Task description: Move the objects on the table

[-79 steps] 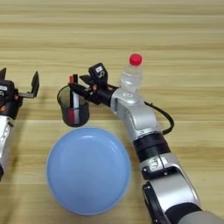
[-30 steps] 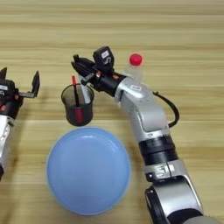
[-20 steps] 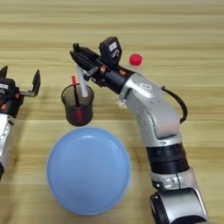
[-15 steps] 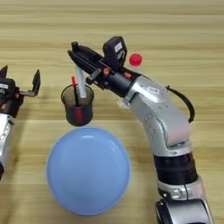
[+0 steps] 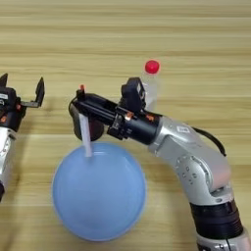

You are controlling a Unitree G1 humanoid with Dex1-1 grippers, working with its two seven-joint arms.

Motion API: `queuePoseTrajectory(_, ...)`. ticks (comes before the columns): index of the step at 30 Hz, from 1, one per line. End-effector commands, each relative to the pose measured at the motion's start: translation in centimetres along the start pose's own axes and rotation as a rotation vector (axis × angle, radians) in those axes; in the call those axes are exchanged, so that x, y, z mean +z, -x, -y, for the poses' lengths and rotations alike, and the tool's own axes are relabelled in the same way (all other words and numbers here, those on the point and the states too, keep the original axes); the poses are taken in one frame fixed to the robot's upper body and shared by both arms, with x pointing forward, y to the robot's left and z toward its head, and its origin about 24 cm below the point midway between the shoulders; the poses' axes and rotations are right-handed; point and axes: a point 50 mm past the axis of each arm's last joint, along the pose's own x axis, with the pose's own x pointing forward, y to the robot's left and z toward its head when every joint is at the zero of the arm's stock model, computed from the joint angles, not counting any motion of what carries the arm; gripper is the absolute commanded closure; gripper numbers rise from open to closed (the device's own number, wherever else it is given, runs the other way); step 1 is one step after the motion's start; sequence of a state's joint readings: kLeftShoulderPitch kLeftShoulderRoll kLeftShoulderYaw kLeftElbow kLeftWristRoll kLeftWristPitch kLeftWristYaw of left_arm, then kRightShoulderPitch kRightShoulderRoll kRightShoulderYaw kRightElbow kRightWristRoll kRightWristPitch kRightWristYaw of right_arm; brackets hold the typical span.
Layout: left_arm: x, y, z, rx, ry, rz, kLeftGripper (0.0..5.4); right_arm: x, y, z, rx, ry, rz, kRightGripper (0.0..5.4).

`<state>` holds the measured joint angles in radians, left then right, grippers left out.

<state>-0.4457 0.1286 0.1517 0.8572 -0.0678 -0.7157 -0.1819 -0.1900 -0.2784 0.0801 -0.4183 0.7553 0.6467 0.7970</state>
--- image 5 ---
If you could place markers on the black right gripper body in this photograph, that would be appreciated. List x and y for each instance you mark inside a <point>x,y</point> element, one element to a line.
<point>140,127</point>

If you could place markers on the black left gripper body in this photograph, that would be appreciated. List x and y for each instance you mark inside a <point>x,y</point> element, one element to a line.
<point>13,117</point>

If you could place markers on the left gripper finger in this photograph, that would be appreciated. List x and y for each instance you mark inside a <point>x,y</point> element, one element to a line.
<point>40,93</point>
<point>4,81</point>

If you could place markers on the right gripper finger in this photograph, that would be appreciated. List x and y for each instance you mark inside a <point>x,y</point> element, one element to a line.
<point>94,114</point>
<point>94,102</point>

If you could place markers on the black mesh pen cup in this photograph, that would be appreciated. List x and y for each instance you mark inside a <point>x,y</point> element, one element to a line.
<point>96,130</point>

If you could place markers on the white marker black cap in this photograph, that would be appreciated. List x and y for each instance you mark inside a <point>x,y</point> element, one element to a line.
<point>86,137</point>

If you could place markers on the clear bottle red cap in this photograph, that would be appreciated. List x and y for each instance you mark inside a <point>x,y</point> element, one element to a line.
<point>151,88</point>

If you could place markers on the blue round plate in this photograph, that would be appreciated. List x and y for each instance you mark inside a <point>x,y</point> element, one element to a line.
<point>98,196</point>

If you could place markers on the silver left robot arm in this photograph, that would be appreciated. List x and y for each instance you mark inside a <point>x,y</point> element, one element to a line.
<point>5,157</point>

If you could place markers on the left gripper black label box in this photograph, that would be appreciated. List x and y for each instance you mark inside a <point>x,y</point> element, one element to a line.
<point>6,98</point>

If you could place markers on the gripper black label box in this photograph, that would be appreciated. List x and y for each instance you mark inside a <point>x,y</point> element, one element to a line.
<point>132,94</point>
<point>6,98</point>

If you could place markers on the red marker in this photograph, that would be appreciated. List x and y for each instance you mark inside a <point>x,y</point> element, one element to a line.
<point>82,87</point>

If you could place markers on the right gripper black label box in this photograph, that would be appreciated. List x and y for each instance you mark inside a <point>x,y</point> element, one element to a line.
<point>132,94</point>

